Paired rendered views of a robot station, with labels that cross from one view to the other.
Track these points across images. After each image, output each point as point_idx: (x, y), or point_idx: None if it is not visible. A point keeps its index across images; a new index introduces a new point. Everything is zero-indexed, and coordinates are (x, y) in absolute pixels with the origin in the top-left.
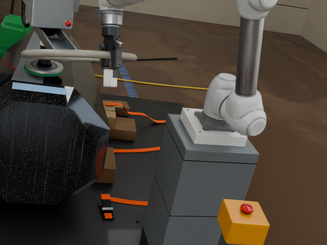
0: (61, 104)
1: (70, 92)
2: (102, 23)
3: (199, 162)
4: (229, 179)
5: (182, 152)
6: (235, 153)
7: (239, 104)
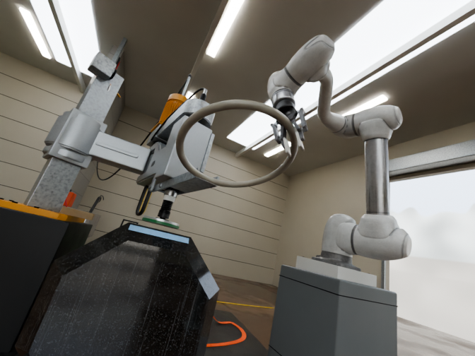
0: (178, 249)
1: (187, 241)
2: (280, 97)
3: (353, 300)
4: (380, 328)
5: (332, 287)
6: (379, 289)
7: (384, 221)
